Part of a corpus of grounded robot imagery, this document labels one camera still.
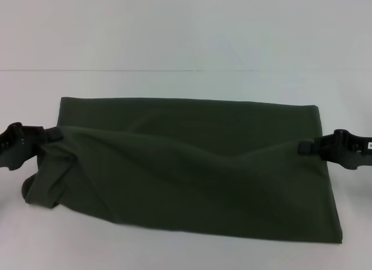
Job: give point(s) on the dark green t-shirt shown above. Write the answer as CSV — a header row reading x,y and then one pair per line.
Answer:
x,y
189,165

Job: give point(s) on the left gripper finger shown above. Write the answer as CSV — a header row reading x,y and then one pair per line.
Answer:
x,y
53,134

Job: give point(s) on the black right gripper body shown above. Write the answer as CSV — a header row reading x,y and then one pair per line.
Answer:
x,y
346,149

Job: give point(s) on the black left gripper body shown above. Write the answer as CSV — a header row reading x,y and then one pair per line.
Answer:
x,y
17,145

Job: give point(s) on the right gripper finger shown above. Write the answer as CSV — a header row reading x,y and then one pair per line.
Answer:
x,y
309,147

